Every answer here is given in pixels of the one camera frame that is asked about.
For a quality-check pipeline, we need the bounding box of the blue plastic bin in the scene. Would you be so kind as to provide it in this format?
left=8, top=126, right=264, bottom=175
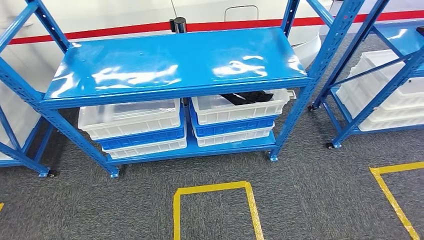
left=188, top=102, right=279, bottom=138
left=96, top=104, right=186, bottom=152

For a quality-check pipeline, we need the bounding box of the white plastic bin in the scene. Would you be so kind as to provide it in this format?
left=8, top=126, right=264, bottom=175
left=193, top=124, right=276, bottom=148
left=349, top=48, right=424, bottom=110
left=102, top=130, right=188, bottom=160
left=77, top=98, right=182, bottom=141
left=191, top=88, right=297, bottom=126
left=0, top=79, right=42, bottom=162
left=335, top=84, right=424, bottom=132

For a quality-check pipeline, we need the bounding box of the black curved plastic trim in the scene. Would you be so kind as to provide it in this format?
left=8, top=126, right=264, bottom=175
left=219, top=90, right=275, bottom=107

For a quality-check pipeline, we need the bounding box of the white car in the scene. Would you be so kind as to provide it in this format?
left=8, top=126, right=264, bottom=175
left=0, top=0, right=424, bottom=94

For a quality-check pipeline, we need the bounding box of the yellow floor tape square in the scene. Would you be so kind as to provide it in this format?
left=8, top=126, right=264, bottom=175
left=369, top=161, right=424, bottom=240

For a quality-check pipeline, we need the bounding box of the black barrier post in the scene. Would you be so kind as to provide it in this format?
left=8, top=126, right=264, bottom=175
left=169, top=16, right=188, bottom=34

